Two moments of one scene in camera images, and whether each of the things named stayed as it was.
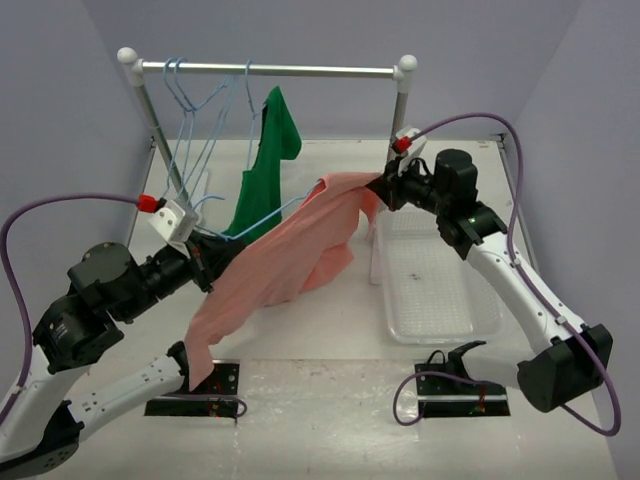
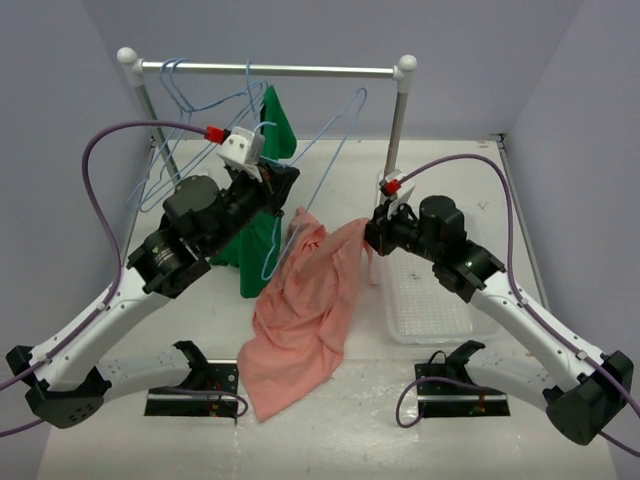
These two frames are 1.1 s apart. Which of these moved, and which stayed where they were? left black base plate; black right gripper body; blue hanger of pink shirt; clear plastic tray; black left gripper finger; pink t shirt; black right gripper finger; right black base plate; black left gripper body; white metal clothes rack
Moved: blue hanger of pink shirt; black right gripper body; black left gripper finger; pink t shirt; black left gripper body; black right gripper finger
Stayed: clear plastic tray; white metal clothes rack; right black base plate; left black base plate
